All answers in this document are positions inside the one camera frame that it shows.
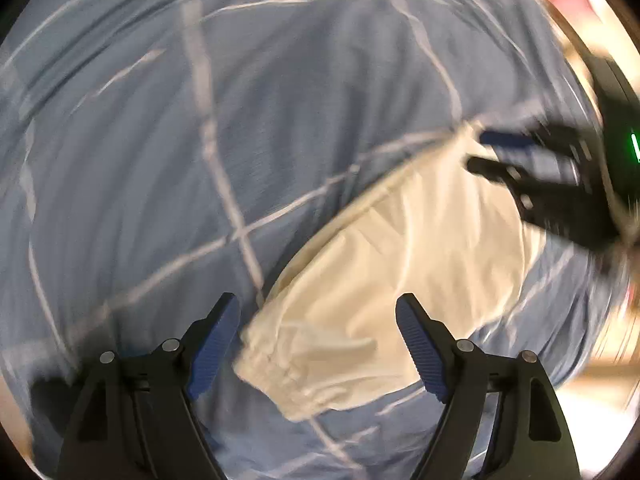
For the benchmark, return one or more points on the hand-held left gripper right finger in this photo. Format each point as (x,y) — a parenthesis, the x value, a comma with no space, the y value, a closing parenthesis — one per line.
(423,347)

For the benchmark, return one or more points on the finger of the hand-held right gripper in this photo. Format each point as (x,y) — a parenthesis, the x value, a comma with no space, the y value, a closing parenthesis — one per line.
(492,168)
(505,138)

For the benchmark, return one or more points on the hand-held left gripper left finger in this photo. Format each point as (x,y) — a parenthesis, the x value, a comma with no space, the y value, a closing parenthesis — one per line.
(216,344)

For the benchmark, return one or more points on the cream white pants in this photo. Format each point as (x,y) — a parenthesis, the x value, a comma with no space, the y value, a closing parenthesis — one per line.
(395,270)

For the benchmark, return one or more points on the blue checked bed sheet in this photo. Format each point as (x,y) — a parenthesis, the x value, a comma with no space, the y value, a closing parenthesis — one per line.
(175,160)

